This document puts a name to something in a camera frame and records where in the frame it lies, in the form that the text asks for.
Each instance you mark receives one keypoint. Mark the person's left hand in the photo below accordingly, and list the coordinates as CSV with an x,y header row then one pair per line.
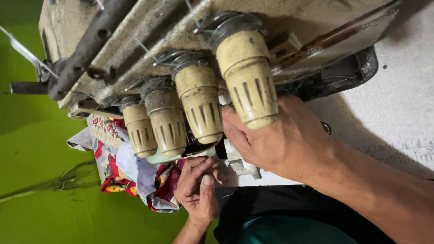
x,y
195,200

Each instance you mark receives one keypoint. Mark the person's right hand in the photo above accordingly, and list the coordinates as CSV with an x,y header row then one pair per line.
x,y
288,142

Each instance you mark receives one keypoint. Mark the person's right fingers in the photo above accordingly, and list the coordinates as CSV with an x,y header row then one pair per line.
x,y
235,135

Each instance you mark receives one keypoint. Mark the white machine presser cover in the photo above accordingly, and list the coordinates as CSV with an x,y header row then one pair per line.
x,y
237,161

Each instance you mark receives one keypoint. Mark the beige ribbed tension knob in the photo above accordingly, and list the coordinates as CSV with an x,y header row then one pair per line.
x,y
247,78
200,101
166,122
139,130

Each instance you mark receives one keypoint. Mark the pale green machine cover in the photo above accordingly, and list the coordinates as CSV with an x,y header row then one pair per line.
x,y
162,157

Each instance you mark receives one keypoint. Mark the person's black shirt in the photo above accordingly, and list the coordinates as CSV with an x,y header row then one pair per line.
x,y
271,203

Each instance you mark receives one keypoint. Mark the small black round button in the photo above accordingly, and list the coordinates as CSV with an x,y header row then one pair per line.
x,y
326,128

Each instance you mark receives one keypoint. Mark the person's teal trousers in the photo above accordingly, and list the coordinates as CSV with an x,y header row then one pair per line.
x,y
291,233

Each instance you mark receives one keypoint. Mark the colourful printed fabric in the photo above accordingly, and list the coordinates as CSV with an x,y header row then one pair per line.
x,y
115,169

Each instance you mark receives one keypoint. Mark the black machine base tray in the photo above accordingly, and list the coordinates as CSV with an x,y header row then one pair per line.
x,y
352,71

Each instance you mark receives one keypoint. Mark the beige overlock sewing machine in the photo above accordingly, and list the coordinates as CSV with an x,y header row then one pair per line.
x,y
142,27

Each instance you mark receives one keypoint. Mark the grey metal thread guide bar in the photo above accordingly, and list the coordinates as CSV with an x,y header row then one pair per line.
x,y
88,47

